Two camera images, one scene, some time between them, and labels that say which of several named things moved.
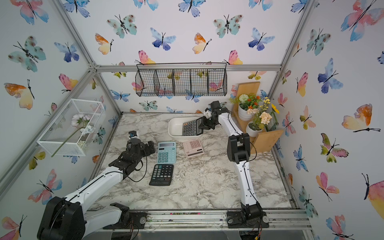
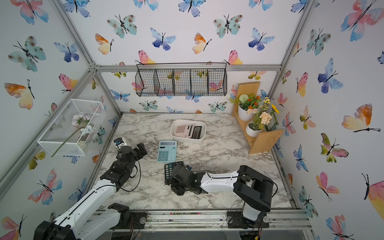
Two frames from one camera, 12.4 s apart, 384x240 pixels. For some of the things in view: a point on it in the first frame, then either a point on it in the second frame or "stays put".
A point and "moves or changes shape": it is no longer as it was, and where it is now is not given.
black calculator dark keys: (162, 175) moves or changes shape
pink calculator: (193, 148) → (181, 131)
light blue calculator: (166, 152) stays put
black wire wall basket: (181, 79) stays put
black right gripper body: (208, 123) → (176, 188)
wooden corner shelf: (258, 143) stays put
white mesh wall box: (71, 131) stays put
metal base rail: (217, 220) stays put
